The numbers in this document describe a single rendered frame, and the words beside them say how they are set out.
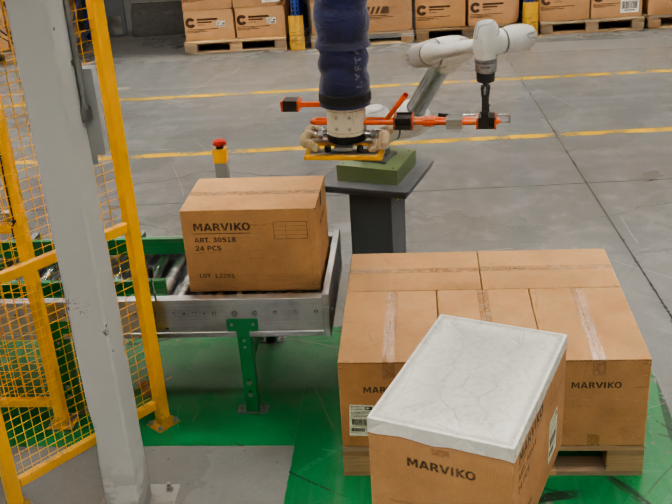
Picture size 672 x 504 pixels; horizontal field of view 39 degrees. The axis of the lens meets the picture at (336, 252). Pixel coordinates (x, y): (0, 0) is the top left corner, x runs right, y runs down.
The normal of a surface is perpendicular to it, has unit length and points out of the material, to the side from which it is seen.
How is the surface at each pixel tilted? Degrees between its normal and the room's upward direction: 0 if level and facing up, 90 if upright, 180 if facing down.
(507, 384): 0
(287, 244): 90
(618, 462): 90
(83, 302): 90
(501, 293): 0
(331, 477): 0
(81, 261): 90
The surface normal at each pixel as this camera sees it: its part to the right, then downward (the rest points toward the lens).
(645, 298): -0.06, -0.91
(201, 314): -0.07, 0.43
